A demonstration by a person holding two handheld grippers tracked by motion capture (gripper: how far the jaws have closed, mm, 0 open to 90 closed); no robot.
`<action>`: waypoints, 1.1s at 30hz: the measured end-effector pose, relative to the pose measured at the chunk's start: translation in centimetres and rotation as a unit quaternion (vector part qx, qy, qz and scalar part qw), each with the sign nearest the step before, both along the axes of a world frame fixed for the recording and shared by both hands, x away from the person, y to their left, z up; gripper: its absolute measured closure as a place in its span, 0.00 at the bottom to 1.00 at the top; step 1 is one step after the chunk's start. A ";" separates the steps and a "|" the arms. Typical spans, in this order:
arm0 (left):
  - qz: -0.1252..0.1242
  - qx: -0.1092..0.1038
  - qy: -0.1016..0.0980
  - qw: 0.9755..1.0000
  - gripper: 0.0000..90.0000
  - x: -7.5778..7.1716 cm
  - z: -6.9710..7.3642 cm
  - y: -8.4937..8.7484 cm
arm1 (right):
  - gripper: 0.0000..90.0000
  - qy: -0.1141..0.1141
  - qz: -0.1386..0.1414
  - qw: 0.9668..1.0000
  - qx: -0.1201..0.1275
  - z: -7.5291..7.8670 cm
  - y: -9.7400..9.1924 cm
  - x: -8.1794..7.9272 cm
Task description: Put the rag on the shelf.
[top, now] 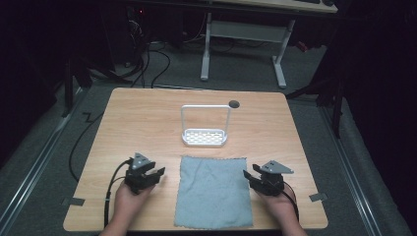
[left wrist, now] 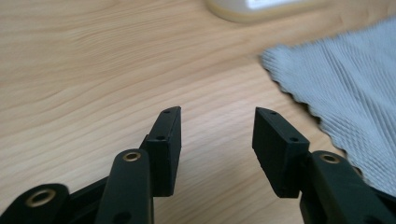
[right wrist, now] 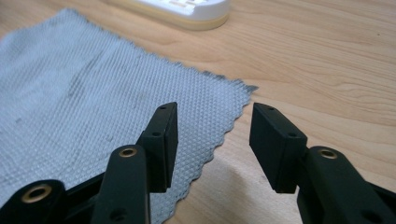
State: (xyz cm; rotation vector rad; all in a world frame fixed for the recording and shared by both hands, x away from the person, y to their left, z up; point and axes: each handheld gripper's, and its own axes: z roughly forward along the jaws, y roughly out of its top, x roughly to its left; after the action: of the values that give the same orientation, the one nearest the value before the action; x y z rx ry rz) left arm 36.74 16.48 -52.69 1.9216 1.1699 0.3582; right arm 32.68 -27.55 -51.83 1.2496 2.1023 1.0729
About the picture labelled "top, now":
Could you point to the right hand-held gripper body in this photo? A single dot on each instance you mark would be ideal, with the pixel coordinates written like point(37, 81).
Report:
point(272, 183)

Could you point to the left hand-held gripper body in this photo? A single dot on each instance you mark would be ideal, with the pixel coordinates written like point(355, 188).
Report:
point(137, 179)

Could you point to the grey cloth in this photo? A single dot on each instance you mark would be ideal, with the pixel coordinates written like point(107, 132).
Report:
point(213, 193)

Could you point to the person's right hand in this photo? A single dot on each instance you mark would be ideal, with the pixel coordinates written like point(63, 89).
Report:
point(283, 206)

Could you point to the person's left hand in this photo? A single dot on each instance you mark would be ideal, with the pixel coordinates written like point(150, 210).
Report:
point(126, 203)

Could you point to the grey tape piece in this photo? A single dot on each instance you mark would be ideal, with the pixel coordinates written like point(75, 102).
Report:
point(73, 201)
point(318, 197)

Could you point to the black table grommet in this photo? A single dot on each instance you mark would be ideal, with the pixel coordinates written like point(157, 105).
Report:
point(234, 104)

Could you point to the black metal stand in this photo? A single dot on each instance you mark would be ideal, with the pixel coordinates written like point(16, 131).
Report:
point(68, 88)
point(337, 105)

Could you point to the white-legged desk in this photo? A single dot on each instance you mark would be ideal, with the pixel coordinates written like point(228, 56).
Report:
point(249, 31)

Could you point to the metal floor rail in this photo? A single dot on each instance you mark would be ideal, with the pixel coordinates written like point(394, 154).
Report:
point(36, 167)
point(354, 177)

